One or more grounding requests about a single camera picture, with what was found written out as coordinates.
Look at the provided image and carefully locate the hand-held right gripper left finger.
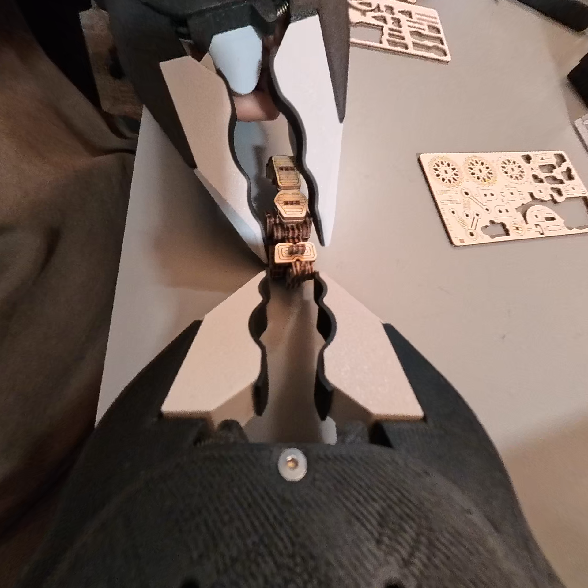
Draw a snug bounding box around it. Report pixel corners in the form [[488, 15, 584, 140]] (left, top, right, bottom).
[[160, 270, 272, 435]]

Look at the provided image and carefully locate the wooden parts sheet with wheels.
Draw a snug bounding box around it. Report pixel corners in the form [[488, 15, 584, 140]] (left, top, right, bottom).
[[418, 151, 588, 248]]

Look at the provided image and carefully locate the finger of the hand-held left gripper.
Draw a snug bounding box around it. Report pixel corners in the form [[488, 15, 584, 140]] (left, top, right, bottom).
[[270, 8, 344, 247], [160, 56, 270, 266]]

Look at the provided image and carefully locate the black power adapter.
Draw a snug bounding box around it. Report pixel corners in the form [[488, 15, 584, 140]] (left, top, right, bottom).
[[567, 60, 588, 103]]

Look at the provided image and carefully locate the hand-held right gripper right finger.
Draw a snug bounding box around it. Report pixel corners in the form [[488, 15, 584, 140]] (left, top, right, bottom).
[[312, 271, 425, 445]]

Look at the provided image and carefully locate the person's left hand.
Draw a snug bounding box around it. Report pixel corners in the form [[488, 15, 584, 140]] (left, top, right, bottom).
[[231, 89, 277, 123]]

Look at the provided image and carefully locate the wooden model assembly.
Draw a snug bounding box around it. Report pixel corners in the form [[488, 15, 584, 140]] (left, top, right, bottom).
[[264, 154, 320, 290]]

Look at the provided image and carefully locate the grey desk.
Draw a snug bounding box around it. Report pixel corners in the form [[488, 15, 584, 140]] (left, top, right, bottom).
[[94, 0, 588, 588]]

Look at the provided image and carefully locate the wooden parts sheet with cutouts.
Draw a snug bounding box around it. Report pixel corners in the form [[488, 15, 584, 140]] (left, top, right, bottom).
[[347, 0, 452, 63]]

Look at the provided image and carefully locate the person's olive shirt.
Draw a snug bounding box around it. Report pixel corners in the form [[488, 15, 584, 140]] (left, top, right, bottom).
[[0, 0, 143, 588]]

